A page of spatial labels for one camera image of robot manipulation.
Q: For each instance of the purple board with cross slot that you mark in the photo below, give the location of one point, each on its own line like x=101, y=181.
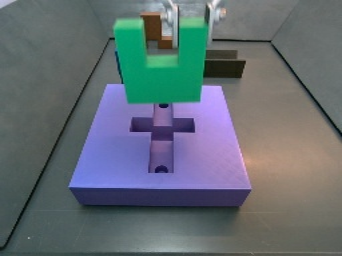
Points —
x=195, y=170

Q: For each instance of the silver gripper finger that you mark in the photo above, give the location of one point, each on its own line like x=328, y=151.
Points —
x=171, y=17
x=215, y=14

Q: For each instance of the blue cylindrical peg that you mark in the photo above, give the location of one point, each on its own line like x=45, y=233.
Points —
x=117, y=65

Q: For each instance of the black slotted fixture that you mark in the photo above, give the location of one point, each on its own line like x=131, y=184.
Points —
x=223, y=64

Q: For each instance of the brown T-shaped block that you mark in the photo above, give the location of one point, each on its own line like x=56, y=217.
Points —
x=152, y=29

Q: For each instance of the green U-shaped block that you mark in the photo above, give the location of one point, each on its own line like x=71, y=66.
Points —
x=161, y=78

